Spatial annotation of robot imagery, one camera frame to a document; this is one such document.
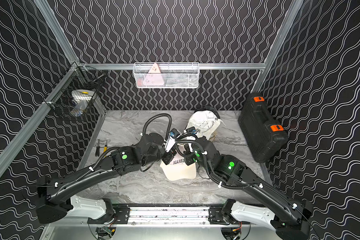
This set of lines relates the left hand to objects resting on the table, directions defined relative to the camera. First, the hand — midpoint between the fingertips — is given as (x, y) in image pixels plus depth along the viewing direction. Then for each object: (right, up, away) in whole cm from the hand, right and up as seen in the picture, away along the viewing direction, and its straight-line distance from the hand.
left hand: (178, 143), depth 66 cm
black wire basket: (-55, +24, +14) cm, 62 cm away
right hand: (+3, -1, +1) cm, 4 cm away
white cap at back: (+17, +11, +29) cm, 36 cm away
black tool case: (+46, +3, +13) cm, 47 cm away
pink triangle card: (-15, +37, +24) cm, 46 cm away
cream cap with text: (-1, -15, +12) cm, 19 cm away
